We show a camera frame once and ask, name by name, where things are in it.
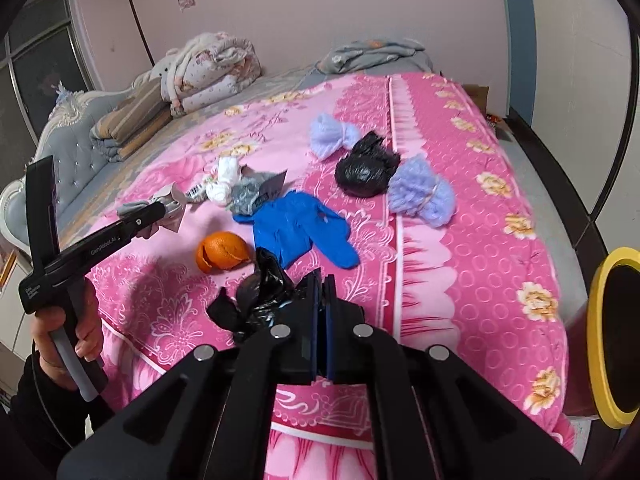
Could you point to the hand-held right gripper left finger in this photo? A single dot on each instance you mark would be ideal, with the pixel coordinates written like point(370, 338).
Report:
point(310, 332)

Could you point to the folded striped blanket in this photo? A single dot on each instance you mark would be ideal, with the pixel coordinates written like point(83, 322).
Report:
point(130, 120)

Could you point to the grey floral cloth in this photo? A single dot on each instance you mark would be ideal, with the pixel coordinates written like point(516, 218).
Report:
point(370, 55)

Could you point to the pink floral bedsheet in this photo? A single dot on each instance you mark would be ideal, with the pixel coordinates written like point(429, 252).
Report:
point(450, 280)

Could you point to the folded floral quilt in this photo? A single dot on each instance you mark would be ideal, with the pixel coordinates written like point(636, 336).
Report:
point(210, 70)

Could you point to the grey tufted headboard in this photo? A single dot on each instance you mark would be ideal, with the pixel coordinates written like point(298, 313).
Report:
point(70, 145)

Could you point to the person's left forearm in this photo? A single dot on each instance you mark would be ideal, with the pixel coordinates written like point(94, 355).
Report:
point(50, 420)

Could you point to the blue rubber glove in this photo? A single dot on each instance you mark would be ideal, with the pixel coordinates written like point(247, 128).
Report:
point(290, 225)

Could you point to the orange peel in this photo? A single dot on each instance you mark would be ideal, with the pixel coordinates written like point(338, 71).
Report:
point(222, 255)

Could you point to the light purple mesh ball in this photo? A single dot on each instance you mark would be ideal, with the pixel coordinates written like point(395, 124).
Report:
point(420, 190)

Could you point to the grey snack wrapper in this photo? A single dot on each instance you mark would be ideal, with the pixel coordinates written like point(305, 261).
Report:
point(250, 195)

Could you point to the cardboard box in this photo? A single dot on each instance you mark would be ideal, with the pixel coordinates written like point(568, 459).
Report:
point(477, 96)

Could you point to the window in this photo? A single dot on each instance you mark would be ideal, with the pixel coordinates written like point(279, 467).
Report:
point(45, 70)

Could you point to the blue door frame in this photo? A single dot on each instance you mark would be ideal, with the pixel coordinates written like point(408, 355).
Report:
point(520, 35)

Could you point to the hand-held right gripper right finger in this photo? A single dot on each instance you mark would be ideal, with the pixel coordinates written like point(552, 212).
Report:
point(330, 340)

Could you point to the purple foam fruit net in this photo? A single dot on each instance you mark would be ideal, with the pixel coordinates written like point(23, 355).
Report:
point(330, 135)

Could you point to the yellow rimmed bin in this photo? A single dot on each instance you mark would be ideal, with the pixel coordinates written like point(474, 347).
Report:
point(600, 350)

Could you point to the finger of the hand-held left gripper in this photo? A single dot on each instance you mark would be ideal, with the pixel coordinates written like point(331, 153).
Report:
point(145, 216)

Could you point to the person's left hand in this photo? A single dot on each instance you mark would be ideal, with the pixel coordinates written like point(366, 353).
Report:
point(45, 340)

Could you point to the crumpled white tissue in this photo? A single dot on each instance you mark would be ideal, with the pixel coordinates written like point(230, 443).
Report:
point(223, 180)

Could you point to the silver foil wrapper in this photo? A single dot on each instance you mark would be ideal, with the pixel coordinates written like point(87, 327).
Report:
point(175, 200)

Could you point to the balled black plastic bag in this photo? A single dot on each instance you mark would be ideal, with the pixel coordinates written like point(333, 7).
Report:
point(365, 167)

